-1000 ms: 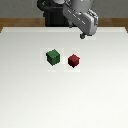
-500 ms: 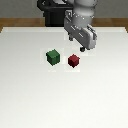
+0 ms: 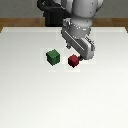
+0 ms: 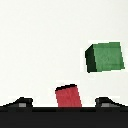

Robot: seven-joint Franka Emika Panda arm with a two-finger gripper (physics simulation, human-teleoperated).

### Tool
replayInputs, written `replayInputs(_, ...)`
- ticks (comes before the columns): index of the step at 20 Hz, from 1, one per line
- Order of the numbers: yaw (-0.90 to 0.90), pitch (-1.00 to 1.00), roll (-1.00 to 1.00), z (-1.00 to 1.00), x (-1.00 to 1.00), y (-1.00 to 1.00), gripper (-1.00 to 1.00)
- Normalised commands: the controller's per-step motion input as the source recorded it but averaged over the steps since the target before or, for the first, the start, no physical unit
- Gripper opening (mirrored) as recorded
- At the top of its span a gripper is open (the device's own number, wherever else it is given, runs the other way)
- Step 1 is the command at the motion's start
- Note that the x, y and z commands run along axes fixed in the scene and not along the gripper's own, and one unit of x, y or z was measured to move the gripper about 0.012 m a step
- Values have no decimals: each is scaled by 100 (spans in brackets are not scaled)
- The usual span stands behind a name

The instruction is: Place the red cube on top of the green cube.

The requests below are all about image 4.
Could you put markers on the red cube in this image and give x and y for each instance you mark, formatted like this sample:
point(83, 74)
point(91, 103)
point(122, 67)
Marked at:
point(68, 97)

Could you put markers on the green cube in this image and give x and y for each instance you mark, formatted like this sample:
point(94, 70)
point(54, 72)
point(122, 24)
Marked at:
point(107, 56)

